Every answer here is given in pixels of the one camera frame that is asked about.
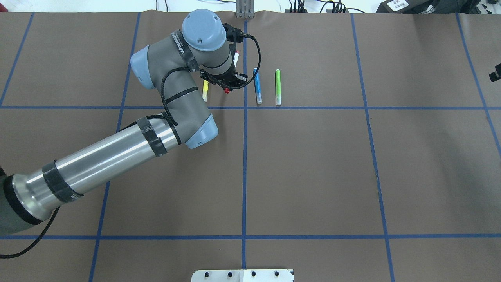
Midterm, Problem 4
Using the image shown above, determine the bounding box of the blue marker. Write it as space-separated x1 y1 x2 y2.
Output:
253 68 263 105

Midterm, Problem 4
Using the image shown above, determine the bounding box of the aluminium frame post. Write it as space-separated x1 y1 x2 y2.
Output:
235 0 255 19

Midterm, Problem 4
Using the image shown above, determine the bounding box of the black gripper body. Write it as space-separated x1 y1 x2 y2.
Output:
200 69 248 91

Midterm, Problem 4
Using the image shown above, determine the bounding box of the red capped white marker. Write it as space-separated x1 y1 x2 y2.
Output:
224 51 240 94

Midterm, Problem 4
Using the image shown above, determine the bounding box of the white central pedestal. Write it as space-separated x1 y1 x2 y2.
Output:
191 269 295 282

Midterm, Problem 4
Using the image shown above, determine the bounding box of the yellow marker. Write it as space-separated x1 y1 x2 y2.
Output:
202 80 209 102

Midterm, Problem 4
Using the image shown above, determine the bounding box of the green marker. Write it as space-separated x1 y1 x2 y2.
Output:
274 69 282 107

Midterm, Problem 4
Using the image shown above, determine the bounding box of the black power adapter box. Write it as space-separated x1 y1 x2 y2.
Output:
375 0 434 14

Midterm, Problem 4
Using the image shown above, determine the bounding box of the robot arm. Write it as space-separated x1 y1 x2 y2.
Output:
0 9 255 235

